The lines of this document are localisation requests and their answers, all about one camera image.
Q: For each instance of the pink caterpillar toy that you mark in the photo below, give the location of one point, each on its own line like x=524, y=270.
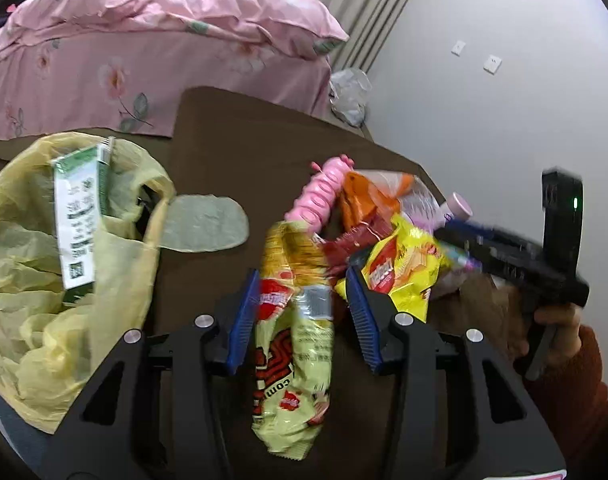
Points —
x=319, y=195

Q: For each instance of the beige curtain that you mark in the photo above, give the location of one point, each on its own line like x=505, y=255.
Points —
x=374, y=10

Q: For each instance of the pink floral quilt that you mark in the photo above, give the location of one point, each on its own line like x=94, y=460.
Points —
x=183, y=5

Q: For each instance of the person's right hand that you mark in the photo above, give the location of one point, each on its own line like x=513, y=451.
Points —
x=559, y=330

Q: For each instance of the long yellow snack packet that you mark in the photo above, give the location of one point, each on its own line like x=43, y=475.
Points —
x=294, y=360

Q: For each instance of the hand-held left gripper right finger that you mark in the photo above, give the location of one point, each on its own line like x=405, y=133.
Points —
x=364, y=320

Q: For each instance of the pale green flat wrapper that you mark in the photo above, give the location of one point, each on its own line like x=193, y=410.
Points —
x=203, y=222

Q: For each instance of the person's right forearm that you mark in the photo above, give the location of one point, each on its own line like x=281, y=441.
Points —
x=579, y=400

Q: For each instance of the white wall socket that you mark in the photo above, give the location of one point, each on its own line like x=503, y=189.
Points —
x=492, y=63
x=458, y=47

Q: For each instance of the pink cup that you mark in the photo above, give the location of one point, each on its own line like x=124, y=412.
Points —
x=459, y=206

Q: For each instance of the orange snack packet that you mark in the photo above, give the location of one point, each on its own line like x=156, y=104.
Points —
x=359, y=200

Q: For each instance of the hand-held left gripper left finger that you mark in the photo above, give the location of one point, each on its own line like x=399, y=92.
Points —
x=244, y=320

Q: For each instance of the bed with pink floral sheet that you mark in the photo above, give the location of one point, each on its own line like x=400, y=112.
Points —
x=73, y=95

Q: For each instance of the yellow chip packet red label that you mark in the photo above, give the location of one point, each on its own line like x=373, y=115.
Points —
x=409, y=260

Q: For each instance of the black waste bin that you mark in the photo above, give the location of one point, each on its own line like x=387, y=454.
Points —
x=144, y=205

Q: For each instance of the yellow plastic bin bag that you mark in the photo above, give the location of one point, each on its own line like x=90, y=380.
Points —
x=123, y=280

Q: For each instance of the red snack wrapper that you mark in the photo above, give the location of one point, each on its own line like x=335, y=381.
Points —
x=354, y=242

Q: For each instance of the green white carton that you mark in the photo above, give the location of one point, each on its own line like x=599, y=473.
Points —
x=76, y=220

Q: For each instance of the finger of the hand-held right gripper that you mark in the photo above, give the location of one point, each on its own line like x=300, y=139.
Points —
x=466, y=240

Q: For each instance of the white plastic bag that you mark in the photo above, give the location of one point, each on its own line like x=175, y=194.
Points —
x=349, y=95

